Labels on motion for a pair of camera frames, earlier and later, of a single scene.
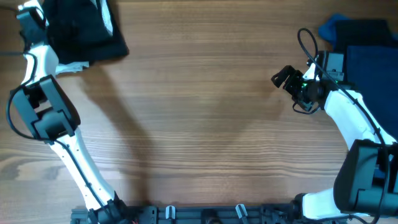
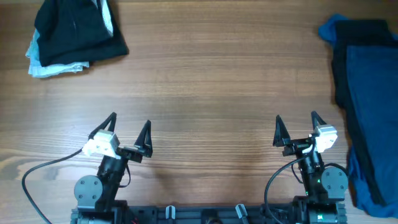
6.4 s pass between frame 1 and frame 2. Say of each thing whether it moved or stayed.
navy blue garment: stayed
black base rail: stayed
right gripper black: moved
